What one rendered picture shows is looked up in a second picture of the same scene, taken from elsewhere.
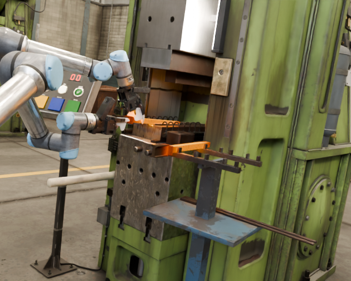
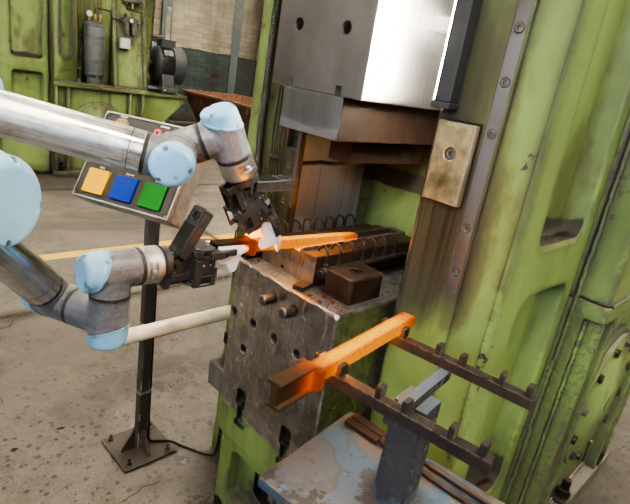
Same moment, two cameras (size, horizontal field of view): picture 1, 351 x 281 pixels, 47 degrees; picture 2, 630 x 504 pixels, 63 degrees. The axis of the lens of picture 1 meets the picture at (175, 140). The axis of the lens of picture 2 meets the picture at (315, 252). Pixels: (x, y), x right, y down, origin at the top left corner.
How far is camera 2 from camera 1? 0.81 m
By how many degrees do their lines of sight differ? 11
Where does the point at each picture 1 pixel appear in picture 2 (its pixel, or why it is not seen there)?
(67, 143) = (99, 320)
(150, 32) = (299, 53)
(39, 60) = not seen: outside the picture
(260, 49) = (551, 111)
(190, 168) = not seen: hidden behind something
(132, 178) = (258, 346)
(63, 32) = (207, 18)
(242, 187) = (476, 397)
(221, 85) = (448, 182)
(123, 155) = (244, 301)
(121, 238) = (239, 444)
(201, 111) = (399, 203)
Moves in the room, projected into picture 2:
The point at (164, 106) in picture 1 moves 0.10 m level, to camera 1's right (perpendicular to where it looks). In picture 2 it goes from (329, 194) to (361, 200)
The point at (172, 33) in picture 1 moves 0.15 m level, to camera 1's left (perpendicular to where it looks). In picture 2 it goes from (346, 61) to (277, 49)
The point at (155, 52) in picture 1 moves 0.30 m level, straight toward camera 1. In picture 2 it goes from (309, 100) to (301, 107)
